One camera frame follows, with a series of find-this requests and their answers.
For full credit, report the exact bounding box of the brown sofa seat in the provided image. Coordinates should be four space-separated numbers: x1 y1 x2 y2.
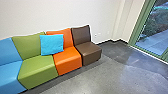
70 24 103 67

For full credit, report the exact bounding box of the orange sofa seat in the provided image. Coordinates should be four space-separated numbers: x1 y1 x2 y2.
45 27 83 76

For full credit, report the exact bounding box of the light blue cushion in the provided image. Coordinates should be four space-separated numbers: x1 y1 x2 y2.
39 33 65 57

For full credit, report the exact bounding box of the green sofa seat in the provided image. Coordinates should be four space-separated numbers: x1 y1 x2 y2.
11 31 60 90

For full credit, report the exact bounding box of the outdoor green shrub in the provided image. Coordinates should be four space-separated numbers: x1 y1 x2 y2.
143 6 168 38

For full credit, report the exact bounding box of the blue sofa seat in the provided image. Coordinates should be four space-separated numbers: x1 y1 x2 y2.
0 37 28 94

